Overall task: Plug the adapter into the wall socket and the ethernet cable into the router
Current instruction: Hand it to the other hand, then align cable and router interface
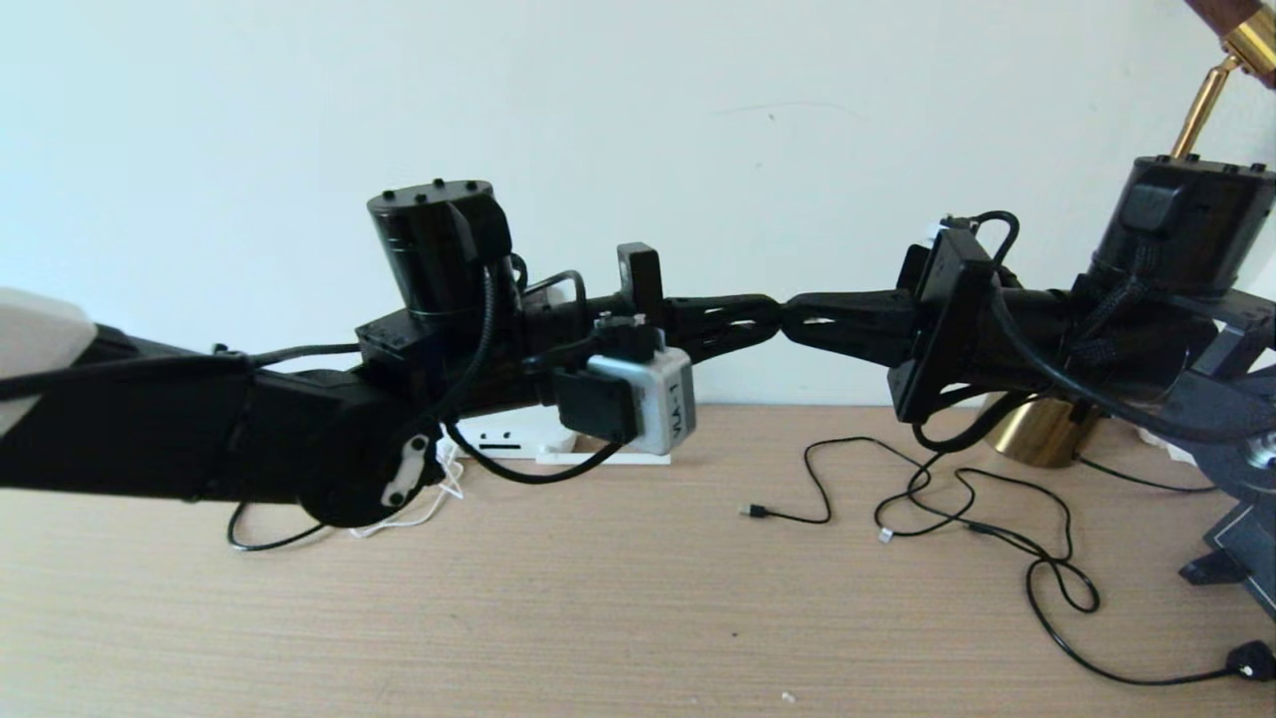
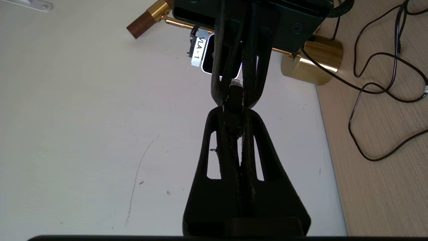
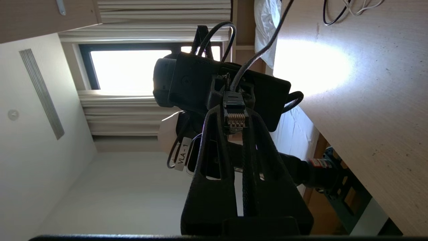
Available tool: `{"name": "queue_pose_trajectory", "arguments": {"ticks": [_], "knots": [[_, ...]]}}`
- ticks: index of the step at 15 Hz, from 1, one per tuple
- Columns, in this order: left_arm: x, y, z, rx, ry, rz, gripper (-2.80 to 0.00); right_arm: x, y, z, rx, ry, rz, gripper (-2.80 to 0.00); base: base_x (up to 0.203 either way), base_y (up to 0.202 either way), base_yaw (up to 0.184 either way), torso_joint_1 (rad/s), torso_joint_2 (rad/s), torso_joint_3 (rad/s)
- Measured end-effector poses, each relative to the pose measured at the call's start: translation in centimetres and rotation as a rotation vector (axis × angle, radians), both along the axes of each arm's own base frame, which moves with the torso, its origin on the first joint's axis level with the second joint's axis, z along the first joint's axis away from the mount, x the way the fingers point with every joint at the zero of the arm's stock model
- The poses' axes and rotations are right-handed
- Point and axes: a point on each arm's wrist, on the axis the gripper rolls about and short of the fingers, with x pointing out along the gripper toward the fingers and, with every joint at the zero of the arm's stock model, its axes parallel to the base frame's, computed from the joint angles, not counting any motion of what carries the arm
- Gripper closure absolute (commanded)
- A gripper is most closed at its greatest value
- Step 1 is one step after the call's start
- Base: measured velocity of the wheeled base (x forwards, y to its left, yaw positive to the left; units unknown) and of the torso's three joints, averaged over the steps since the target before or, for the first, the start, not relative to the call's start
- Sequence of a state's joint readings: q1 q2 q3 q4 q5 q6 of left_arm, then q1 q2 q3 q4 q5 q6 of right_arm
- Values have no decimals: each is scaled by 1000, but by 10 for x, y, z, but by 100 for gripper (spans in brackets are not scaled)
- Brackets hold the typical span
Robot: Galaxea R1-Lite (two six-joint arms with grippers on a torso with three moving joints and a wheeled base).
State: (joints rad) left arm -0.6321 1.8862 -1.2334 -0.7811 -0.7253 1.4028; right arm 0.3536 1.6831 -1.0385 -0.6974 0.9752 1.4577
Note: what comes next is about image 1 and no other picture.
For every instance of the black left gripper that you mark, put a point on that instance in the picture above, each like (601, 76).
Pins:
(568, 329)

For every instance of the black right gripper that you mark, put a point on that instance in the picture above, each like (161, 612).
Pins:
(1037, 329)

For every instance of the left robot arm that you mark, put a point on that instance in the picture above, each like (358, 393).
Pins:
(150, 429)

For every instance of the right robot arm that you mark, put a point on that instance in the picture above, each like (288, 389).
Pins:
(1186, 229)

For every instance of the white router with antennas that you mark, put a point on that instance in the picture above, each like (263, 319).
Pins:
(528, 424)

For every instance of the brass desk lamp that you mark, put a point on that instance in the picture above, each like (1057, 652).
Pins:
(1037, 439)

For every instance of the white crumpled tissue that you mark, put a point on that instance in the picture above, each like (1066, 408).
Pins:
(1174, 451)

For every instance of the dark panel on stand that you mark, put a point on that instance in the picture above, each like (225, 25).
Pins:
(1246, 548)

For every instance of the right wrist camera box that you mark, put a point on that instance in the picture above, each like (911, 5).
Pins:
(942, 319)

